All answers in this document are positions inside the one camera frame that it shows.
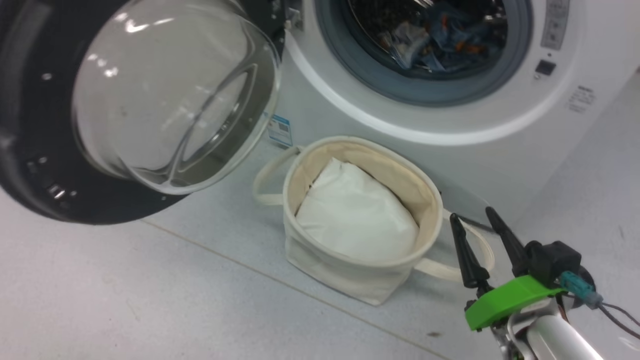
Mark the grey rubber door seal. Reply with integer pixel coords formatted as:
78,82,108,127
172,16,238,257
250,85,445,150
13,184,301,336
314,0,534,107

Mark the blue energy label sticker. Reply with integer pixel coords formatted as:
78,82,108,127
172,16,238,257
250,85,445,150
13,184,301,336
266,114,294,149

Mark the cream canvas laundry basket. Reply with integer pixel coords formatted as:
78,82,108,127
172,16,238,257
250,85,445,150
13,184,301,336
251,135,496,307

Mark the white washing machine body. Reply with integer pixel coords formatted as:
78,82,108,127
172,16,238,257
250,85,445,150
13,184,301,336
270,0,640,237

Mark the teal right camera cable connector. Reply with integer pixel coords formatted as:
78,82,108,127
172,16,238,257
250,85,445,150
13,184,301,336
559,271,640,342

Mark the black glass washing machine door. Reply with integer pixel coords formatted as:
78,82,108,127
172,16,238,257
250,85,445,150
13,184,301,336
0,0,287,225

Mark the white text label sticker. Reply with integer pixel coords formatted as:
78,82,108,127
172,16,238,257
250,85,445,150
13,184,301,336
567,85,597,114

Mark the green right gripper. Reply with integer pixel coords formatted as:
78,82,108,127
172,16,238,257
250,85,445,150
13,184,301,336
449,206,567,332

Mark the white pillow cloth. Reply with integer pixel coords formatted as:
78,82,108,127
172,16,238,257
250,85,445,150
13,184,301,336
295,157,421,265

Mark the blue cartoon print garment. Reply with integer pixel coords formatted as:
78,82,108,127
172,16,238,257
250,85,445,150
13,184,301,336
379,0,509,77

